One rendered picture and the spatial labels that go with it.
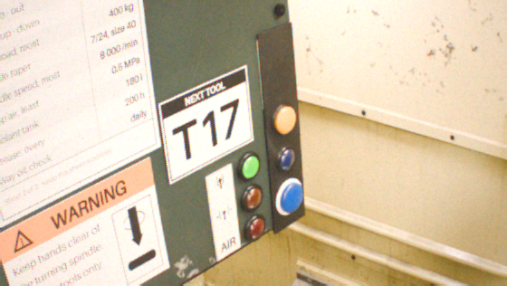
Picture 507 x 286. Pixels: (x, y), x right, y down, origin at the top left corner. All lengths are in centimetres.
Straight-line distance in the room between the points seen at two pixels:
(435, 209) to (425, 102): 24
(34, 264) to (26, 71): 15
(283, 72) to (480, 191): 87
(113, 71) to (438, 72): 97
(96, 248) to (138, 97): 12
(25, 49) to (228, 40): 20
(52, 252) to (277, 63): 27
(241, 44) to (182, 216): 15
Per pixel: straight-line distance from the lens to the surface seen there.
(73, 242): 58
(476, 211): 154
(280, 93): 70
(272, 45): 68
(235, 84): 65
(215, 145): 65
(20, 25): 51
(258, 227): 71
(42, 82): 53
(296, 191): 74
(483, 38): 138
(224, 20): 63
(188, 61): 61
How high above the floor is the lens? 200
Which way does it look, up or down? 25 degrees down
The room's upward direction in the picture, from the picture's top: 5 degrees counter-clockwise
